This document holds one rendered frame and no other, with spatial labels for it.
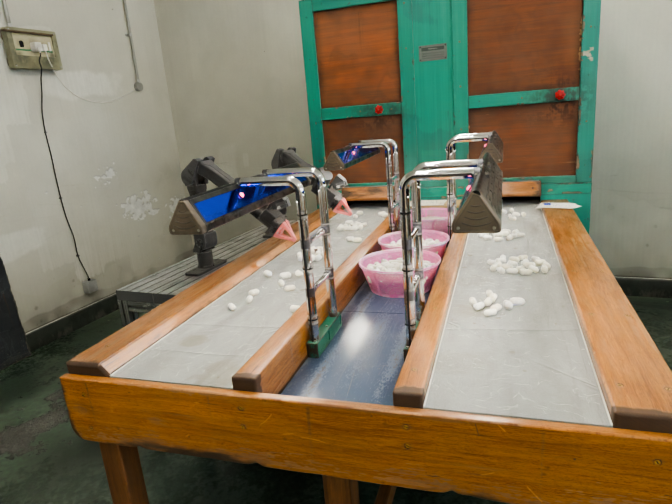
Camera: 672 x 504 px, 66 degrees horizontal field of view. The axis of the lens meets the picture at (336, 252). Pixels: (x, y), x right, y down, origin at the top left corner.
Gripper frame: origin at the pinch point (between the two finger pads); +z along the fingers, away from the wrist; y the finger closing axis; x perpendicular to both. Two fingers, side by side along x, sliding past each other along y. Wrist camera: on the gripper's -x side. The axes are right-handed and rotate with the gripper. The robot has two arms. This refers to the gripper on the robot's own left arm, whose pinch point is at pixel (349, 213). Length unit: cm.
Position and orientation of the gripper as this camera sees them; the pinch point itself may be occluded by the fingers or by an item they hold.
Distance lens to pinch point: 223.5
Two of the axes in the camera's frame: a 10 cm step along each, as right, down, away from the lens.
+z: 7.7, 6.3, -0.6
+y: 3.0, -2.8, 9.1
